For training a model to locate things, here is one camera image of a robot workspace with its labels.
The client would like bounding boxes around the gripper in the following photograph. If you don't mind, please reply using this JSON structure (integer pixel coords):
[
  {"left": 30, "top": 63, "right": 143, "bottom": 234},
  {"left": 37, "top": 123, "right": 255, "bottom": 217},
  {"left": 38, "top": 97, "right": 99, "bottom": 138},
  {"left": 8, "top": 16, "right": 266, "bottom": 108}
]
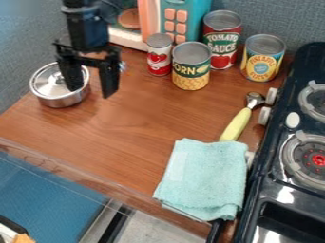
[{"left": 51, "top": 42, "right": 124, "bottom": 100}]

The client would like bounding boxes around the green corn can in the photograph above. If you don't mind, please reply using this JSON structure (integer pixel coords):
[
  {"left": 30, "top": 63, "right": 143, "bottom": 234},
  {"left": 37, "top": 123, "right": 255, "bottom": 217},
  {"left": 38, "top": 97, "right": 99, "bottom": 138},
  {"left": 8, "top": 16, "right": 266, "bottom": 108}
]
[{"left": 170, "top": 41, "right": 214, "bottom": 92}]

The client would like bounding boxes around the small red tomato can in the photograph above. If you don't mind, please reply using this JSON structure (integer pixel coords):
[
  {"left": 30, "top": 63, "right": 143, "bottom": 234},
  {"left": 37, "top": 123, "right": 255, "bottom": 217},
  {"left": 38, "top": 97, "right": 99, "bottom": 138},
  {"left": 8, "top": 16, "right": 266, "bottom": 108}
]
[{"left": 145, "top": 32, "right": 175, "bottom": 77}]

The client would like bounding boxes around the toy microwave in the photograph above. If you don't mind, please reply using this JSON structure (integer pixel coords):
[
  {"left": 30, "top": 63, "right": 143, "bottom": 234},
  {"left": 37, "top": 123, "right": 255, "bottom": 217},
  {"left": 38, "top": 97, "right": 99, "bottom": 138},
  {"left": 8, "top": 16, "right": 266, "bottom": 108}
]
[{"left": 100, "top": 0, "right": 214, "bottom": 53}]

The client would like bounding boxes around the blue cloth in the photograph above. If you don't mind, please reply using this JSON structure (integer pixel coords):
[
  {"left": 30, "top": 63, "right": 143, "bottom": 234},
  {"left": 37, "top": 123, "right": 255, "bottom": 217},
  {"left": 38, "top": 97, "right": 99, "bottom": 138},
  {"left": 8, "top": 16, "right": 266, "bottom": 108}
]
[{"left": 152, "top": 137, "right": 251, "bottom": 222}]

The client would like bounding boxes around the silver pot lid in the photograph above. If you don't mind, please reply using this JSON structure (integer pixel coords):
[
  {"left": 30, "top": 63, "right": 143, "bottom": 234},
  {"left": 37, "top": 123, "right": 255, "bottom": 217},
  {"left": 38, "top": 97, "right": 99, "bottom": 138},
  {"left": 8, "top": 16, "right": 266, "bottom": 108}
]
[{"left": 31, "top": 63, "right": 89, "bottom": 98}]

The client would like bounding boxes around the toy stove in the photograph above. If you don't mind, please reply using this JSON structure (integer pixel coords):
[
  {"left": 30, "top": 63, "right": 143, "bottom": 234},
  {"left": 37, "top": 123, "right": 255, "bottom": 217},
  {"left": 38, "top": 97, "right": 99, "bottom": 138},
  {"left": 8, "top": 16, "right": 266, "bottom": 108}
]
[{"left": 206, "top": 41, "right": 325, "bottom": 243}]

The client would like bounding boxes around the yellow handled tool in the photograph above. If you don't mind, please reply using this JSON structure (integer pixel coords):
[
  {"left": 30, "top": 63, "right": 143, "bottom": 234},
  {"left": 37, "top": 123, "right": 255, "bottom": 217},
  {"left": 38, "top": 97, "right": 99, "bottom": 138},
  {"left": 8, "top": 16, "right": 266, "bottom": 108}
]
[{"left": 218, "top": 91, "right": 267, "bottom": 142}]

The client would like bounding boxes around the yellow pineapple can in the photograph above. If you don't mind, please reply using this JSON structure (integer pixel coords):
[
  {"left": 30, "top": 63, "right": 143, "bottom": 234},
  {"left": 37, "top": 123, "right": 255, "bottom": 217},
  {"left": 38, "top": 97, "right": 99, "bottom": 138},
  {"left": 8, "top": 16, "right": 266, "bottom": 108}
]
[{"left": 239, "top": 33, "right": 289, "bottom": 84}]

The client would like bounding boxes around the silver pot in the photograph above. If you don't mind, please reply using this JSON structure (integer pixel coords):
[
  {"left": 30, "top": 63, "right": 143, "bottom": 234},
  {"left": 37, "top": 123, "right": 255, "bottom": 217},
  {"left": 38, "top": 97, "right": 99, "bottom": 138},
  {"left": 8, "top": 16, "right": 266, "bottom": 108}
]
[{"left": 28, "top": 61, "right": 93, "bottom": 109}]

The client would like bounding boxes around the tall red tomato sauce can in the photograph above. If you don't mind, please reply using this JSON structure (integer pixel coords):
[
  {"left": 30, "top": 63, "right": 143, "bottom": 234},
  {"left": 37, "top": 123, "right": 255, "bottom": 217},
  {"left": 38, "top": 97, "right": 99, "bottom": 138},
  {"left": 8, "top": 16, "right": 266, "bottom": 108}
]
[{"left": 201, "top": 9, "right": 244, "bottom": 71}]

